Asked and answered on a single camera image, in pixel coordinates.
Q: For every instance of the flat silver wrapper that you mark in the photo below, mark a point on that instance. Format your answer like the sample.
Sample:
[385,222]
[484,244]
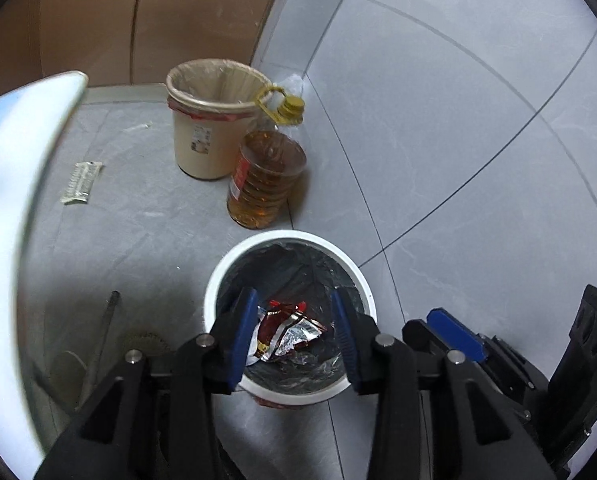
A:
[82,182]

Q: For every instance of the brown kitchen counter cabinets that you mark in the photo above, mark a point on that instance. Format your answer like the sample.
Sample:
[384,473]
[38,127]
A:
[103,20]

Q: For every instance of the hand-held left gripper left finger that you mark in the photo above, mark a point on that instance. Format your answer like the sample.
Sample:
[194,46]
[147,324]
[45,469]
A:
[241,335]

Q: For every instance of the white bin with black liner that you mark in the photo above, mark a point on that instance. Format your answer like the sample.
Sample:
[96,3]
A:
[298,265]

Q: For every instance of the red snack packet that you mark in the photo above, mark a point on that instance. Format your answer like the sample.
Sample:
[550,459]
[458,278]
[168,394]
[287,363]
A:
[273,332]

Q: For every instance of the cooking oil bottle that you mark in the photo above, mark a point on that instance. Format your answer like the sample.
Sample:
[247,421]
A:
[263,185]

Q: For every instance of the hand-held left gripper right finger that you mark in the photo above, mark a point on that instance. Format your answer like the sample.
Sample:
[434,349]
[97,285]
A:
[346,340]

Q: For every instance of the beige bucket with clear liner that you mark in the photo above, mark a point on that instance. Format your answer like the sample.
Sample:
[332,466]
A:
[198,145]

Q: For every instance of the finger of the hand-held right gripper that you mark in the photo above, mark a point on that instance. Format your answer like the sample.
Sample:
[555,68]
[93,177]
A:
[456,332]

